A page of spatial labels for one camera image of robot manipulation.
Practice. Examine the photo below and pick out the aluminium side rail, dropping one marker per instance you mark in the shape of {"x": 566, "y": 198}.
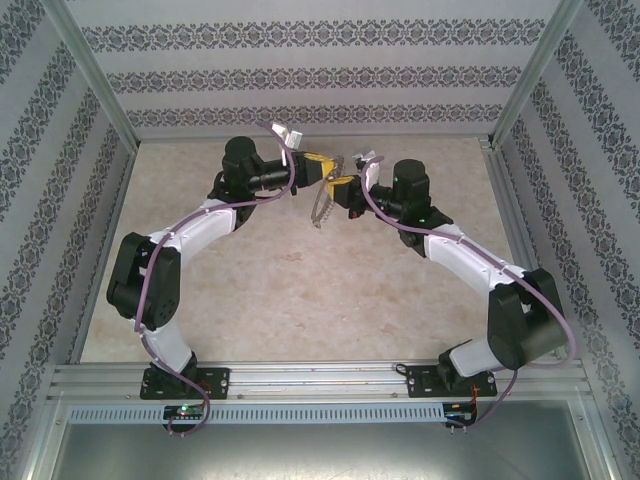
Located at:
{"x": 517, "y": 225}
{"x": 102, "y": 255}

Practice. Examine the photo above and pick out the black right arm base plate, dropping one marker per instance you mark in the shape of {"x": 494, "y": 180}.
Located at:
{"x": 420, "y": 382}

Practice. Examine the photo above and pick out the aluminium mounting rail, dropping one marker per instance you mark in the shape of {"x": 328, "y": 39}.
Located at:
{"x": 310, "y": 380}

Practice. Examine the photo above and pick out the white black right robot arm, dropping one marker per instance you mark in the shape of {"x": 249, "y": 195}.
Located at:
{"x": 465, "y": 255}

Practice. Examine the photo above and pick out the large grey metal keyring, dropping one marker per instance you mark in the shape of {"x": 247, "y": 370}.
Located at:
{"x": 315, "y": 207}

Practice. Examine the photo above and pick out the grey metal sheet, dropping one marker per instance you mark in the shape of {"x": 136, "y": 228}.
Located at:
{"x": 320, "y": 450}

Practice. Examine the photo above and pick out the aluminium corner post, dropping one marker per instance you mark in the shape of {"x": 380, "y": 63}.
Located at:
{"x": 536, "y": 70}
{"x": 94, "y": 70}

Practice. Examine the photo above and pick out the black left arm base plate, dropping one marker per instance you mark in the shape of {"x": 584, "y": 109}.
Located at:
{"x": 220, "y": 382}

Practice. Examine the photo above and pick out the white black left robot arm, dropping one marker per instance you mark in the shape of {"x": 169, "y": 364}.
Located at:
{"x": 200, "y": 225}

